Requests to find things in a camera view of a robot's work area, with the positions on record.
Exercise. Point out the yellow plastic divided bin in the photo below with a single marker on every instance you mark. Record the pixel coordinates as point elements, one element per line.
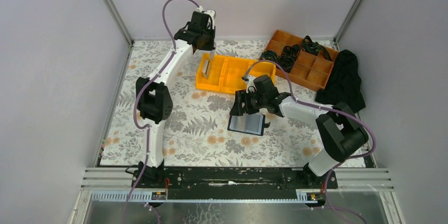
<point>226,73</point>

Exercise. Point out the blue yellow rolled tie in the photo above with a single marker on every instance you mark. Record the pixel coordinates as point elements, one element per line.
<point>269,55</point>

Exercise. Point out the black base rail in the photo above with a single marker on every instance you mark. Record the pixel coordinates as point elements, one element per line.
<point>236,183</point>

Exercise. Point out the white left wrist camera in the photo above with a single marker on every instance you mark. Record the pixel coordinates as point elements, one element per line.
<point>212,19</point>

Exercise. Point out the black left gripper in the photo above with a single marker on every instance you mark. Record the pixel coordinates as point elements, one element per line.
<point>205,41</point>

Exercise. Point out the floral patterned table mat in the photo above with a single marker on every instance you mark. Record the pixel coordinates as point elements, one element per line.
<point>196,132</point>

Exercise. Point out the black rolled tie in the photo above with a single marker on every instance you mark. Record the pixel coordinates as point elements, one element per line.
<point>291,51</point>

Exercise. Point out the dark floral rolled tie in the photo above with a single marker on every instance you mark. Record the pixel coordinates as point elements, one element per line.
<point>286,62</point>

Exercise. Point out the grey card in bin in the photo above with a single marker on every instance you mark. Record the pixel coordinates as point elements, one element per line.
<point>206,68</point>

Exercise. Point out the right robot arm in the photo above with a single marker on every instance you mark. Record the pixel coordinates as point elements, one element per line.
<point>341,132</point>

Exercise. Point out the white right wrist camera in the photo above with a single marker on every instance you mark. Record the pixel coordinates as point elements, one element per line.
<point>249,81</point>

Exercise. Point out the wooden compartment organizer tray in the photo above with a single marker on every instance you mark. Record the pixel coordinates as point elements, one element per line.
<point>309,71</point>

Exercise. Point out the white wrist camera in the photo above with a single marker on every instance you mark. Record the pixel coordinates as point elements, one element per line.
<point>212,19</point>
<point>249,81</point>

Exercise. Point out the dark green rolled tie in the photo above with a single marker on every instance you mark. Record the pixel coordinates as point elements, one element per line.
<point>314,48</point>

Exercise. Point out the black cloth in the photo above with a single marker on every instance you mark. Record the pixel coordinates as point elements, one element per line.
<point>344,83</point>

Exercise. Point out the black leather card holder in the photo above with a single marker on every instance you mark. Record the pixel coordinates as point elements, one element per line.
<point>252,124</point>

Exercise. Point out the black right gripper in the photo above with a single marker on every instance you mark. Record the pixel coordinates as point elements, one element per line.
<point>247,102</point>

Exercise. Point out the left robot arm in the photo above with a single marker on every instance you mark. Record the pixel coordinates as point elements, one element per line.
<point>153,99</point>

